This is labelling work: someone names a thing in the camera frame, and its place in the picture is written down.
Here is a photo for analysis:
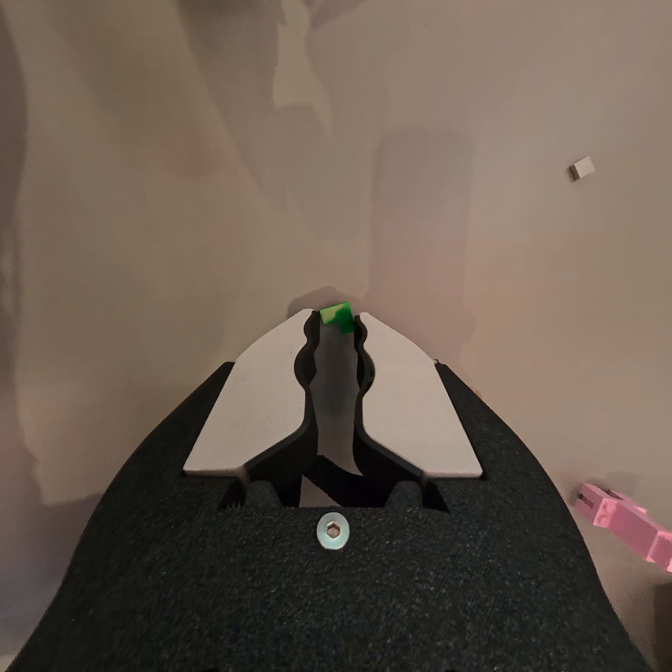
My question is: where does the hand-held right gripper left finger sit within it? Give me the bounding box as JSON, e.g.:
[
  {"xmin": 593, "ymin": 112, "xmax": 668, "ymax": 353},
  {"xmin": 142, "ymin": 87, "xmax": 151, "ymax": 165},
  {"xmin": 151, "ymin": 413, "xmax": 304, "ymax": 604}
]
[{"xmin": 181, "ymin": 309, "xmax": 321, "ymax": 483}]

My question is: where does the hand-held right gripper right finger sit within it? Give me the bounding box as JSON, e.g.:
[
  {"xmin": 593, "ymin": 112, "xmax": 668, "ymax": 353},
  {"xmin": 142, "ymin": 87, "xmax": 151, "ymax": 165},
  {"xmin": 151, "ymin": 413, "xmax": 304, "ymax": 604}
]
[{"xmin": 353, "ymin": 312, "xmax": 483, "ymax": 484}]

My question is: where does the green corner brick tile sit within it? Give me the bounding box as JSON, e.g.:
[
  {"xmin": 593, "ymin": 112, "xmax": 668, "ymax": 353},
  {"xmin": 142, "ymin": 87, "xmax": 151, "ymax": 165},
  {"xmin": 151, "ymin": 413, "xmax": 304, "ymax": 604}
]
[{"xmin": 319, "ymin": 301, "xmax": 354, "ymax": 334}]

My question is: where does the pink brick assembly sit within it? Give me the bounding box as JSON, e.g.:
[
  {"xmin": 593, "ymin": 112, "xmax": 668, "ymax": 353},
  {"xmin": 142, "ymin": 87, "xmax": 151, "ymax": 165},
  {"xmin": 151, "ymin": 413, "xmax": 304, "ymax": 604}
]
[{"xmin": 572, "ymin": 482, "xmax": 672, "ymax": 574}]

